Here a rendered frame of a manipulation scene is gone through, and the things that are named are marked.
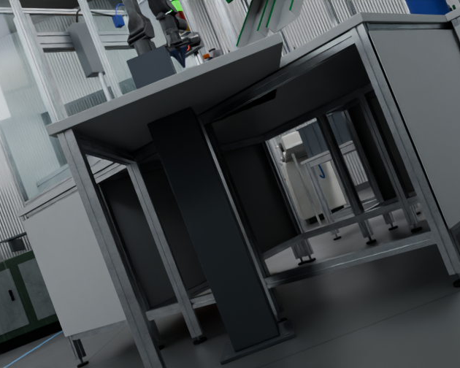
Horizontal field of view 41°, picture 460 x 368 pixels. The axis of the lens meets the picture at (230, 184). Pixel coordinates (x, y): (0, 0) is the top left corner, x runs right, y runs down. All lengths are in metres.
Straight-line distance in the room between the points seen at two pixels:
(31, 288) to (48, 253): 3.06
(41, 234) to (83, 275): 0.34
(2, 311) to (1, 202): 6.17
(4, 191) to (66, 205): 9.38
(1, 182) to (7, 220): 0.74
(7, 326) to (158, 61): 4.61
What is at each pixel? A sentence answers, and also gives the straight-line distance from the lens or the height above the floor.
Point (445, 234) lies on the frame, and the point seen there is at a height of 0.16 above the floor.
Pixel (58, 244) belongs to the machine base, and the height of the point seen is 0.62.
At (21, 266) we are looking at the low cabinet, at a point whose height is 0.72.
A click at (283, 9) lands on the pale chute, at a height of 1.07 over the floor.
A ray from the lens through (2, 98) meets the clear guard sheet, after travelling 3.37.
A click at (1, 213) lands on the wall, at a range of 12.40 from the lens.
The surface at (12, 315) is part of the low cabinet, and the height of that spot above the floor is 0.32.
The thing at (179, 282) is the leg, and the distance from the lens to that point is 2.56.
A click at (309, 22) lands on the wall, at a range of 11.91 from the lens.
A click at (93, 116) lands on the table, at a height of 0.83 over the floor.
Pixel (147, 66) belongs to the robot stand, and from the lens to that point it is 2.15.
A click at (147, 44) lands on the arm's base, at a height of 1.10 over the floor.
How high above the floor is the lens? 0.44
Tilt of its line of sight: 3 degrees up
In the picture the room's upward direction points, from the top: 21 degrees counter-clockwise
